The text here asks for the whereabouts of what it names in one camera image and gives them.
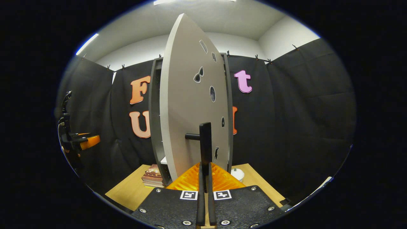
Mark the white cabinet shelf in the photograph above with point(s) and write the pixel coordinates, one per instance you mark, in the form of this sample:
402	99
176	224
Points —
163	160

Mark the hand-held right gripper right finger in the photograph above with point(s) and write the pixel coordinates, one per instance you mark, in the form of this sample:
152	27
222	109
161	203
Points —
211	203

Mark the large ceiling light panel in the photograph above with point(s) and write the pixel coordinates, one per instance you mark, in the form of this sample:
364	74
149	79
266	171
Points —
165	2

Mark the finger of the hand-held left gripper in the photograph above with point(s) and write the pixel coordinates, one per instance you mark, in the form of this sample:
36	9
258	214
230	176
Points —
90	141

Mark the black backdrop cloth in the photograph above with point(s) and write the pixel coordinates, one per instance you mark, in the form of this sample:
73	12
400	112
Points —
302	127

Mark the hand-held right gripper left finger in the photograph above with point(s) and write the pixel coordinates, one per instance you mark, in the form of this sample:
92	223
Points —
201	203

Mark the white round coaster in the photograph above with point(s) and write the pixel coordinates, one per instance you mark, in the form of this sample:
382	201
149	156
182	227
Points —
237	174

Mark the dark grey cabinet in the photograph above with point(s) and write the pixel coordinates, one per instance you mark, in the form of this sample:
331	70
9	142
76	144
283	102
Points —
155	111

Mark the grey cabinet door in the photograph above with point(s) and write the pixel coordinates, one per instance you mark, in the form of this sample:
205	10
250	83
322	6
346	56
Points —
184	95

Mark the row of black cloth clips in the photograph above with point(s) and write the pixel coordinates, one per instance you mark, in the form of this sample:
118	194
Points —
256	57

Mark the narrow ceiling light strip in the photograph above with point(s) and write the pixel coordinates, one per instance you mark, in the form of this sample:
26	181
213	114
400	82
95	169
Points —
87	44

